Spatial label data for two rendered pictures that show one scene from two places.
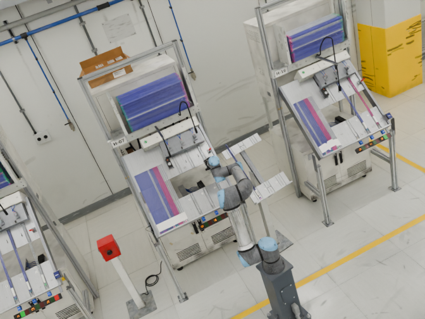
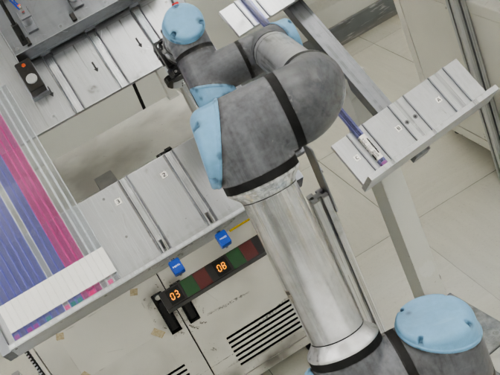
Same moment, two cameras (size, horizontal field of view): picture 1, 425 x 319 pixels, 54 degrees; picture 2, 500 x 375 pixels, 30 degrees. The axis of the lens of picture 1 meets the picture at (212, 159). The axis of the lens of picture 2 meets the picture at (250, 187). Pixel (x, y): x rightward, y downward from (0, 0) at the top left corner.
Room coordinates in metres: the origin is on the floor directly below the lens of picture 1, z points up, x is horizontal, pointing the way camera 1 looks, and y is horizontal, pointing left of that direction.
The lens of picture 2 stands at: (0.94, -0.01, 1.71)
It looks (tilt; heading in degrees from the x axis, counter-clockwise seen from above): 30 degrees down; 1
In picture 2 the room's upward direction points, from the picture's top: 25 degrees counter-clockwise
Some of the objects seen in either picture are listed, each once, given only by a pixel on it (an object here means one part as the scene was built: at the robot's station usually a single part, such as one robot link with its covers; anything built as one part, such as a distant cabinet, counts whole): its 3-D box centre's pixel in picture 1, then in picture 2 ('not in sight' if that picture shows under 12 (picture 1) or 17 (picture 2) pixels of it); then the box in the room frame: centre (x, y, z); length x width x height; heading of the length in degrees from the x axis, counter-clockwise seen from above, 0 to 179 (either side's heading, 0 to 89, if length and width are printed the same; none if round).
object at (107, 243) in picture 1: (123, 275); not in sight; (2.56, 0.98, 0.39); 0.24 x 0.24 x 0.78; 12
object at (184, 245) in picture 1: (189, 214); (152, 273); (3.16, 0.37, 0.31); 0.70 x 0.65 x 0.62; 102
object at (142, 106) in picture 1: (153, 102); not in sight; (3.05, 0.29, 1.52); 0.51 x 0.13 x 0.27; 102
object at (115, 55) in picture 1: (119, 63); not in sight; (3.32, 0.45, 1.82); 0.68 x 0.30 x 0.20; 102
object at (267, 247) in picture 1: (267, 249); (440, 345); (1.99, -0.16, 0.72); 0.13 x 0.12 x 0.14; 93
